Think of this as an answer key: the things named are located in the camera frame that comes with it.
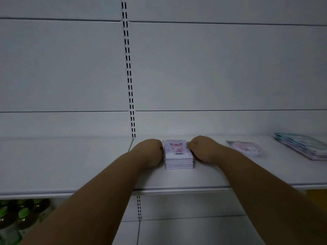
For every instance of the person's left hand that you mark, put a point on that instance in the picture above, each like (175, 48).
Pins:
(150, 153)

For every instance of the person's right hand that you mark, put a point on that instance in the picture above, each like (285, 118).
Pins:
(207, 149)

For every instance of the purple cartoon packets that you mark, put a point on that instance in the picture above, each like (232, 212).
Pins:
(178, 155)

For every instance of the pink heart bear packet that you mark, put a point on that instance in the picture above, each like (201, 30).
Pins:
(246, 148)

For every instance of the stack of teal pink packets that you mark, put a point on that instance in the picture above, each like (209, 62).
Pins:
(301, 145)

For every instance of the person's left forearm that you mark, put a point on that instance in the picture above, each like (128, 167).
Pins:
(89, 209)

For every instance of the person's right forearm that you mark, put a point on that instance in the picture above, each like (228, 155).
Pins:
(268, 201)

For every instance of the group of green-capped tea bottles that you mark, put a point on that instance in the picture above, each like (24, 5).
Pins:
(23, 216)

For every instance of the white slotted upright rail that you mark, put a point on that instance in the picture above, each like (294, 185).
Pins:
(129, 73)

